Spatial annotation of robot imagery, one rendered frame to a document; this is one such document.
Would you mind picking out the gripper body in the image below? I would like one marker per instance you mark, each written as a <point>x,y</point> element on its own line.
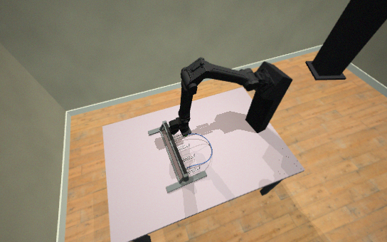
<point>188,131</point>

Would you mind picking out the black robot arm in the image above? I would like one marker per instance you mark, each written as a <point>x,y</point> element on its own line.
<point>200,69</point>

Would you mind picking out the black patch panel rack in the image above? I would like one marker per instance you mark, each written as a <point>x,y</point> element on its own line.
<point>185,179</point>

